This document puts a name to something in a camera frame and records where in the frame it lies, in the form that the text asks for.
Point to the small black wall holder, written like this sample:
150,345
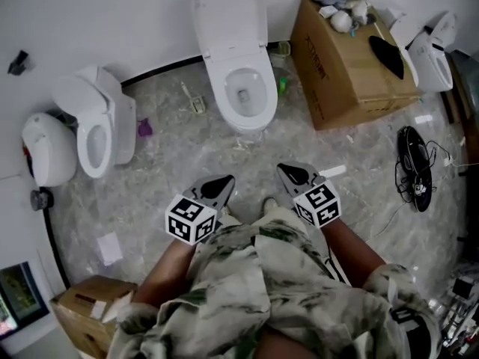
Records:
18,63

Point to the green plastic bottle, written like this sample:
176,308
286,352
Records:
283,86

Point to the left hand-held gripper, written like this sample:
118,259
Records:
189,211

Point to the white toilet lid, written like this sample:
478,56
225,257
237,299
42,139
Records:
232,17

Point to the grey pipe fitting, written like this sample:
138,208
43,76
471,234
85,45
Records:
42,199

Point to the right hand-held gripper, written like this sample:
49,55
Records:
318,204

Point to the person's pale shorts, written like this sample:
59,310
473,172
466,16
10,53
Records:
277,223

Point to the white paper sheet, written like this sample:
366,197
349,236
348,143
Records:
109,249

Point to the person's patterned shirt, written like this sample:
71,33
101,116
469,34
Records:
262,294

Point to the person's chest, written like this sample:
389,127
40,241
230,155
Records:
288,344

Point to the glossy black oval panel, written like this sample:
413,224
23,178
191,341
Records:
413,152

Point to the large cardboard box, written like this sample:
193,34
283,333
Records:
337,77

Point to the small white box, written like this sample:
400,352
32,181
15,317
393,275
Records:
328,12

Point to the beige plastic fitting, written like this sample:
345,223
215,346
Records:
197,105

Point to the person's right forearm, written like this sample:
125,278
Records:
351,253

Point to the white sneaker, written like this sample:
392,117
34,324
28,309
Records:
226,211
270,206

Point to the white slim toilet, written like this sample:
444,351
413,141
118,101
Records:
430,62

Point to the white boxy toilet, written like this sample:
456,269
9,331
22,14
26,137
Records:
119,118

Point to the person's left forearm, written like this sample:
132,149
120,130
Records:
164,275

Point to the clear trash bin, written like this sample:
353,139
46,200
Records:
280,56

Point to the purple cloth scrap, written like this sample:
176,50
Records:
145,127

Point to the white plastic bundle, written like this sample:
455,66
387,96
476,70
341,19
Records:
358,9
341,21

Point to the small cardboard box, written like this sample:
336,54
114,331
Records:
86,312

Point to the white flat strip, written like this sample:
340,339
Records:
332,171

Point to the matte black oval sheet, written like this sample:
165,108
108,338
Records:
389,56

